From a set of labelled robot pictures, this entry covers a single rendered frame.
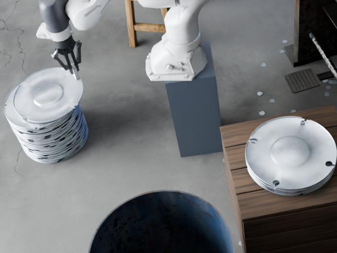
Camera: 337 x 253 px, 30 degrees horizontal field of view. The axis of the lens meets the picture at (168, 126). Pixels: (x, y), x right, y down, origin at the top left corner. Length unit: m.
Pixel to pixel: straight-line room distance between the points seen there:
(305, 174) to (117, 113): 1.04
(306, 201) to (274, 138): 0.24
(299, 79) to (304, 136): 0.51
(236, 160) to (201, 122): 0.35
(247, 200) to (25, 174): 1.05
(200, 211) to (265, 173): 0.25
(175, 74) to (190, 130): 0.29
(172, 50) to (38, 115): 0.66
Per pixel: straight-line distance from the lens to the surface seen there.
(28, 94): 2.63
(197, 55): 2.19
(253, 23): 3.05
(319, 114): 2.22
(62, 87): 2.60
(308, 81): 2.57
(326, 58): 2.63
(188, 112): 2.34
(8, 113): 2.60
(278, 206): 2.00
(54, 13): 2.33
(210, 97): 2.29
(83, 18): 2.29
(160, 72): 2.23
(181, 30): 2.09
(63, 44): 2.43
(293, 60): 2.83
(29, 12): 3.40
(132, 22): 2.93
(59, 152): 2.63
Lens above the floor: 2.07
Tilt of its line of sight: 51 degrees down
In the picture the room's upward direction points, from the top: 13 degrees counter-clockwise
